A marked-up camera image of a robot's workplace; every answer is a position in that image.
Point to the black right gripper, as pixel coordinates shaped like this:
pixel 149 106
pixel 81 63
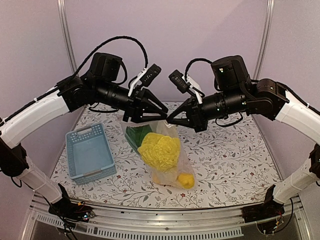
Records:
pixel 196 119

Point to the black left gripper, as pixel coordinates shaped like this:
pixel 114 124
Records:
pixel 136 104

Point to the green bok choy toy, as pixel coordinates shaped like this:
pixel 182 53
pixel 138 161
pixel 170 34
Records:
pixel 135 135

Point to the clear pink zip top bag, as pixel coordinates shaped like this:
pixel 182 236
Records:
pixel 168 178

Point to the yellow napa cabbage toy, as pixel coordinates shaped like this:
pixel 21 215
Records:
pixel 159 151

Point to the yellow lemon toy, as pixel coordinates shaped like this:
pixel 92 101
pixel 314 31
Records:
pixel 186 180

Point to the orange mango toy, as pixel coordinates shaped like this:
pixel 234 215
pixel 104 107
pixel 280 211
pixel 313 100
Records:
pixel 156 179

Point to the light blue plastic basket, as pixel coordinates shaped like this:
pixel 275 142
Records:
pixel 89 157

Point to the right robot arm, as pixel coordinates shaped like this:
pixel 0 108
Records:
pixel 236 92

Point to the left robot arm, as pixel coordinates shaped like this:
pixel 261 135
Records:
pixel 98 85

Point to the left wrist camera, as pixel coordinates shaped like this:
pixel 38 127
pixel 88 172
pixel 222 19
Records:
pixel 146 76

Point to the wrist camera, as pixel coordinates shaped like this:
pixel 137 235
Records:
pixel 187 85
pixel 146 76

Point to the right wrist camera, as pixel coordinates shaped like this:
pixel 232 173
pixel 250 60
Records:
pixel 187 85

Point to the right rear aluminium frame post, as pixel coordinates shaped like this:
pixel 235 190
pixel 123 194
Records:
pixel 265 37

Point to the aluminium frame post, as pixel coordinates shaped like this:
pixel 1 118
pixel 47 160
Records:
pixel 265 37
pixel 62 12

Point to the left rear aluminium frame post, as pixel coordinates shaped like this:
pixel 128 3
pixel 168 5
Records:
pixel 62 12

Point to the front aluminium table rail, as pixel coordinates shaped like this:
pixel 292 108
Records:
pixel 117 222

